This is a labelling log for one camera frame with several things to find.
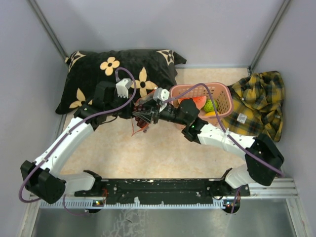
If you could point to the yellow plaid shirt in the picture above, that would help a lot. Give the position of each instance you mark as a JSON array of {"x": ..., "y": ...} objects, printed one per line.
[{"x": 258, "y": 100}]

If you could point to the dark red grape bunch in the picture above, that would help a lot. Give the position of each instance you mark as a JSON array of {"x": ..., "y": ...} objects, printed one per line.
[{"x": 140, "y": 122}]

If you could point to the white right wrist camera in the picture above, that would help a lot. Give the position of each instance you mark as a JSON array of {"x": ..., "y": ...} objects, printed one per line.
[{"x": 160, "y": 96}]

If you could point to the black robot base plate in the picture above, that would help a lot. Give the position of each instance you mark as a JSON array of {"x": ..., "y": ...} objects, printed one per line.
[{"x": 158, "y": 191}]

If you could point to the clear zip top bag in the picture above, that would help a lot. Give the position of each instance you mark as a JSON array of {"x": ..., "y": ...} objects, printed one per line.
[{"x": 147, "y": 102}]

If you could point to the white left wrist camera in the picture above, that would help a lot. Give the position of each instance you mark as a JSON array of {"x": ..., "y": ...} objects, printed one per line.
[{"x": 122, "y": 87}]

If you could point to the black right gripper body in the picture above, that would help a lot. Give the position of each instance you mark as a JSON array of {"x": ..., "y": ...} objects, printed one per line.
[{"x": 169, "y": 113}]

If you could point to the aluminium frame rail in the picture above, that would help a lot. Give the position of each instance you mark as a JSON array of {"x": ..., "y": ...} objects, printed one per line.
[{"x": 279, "y": 188}]

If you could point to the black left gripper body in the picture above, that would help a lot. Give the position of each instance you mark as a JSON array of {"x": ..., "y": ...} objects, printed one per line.
[{"x": 123, "y": 109}]

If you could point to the green custard apple toy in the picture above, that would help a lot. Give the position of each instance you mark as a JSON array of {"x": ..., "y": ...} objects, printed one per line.
[{"x": 210, "y": 106}]

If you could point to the pink plastic basket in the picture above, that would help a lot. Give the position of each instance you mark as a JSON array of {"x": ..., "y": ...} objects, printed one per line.
[{"x": 219, "y": 91}]

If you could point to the black floral pillow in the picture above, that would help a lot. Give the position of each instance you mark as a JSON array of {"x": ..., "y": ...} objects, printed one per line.
[{"x": 151, "y": 68}]

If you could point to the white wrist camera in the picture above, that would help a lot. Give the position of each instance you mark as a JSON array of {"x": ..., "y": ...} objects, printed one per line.
[
  {"x": 122, "y": 87},
  {"x": 160, "y": 96}
]

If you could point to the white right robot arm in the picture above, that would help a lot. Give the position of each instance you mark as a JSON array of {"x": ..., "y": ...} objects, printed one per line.
[{"x": 262, "y": 158}]

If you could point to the yellow mango toy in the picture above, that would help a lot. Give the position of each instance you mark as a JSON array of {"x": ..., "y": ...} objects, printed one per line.
[{"x": 212, "y": 114}]

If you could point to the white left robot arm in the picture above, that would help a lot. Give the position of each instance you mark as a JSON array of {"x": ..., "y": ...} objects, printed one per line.
[{"x": 43, "y": 177}]

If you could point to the watermelon slice toy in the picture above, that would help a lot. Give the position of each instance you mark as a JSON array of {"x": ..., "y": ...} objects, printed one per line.
[{"x": 198, "y": 100}]

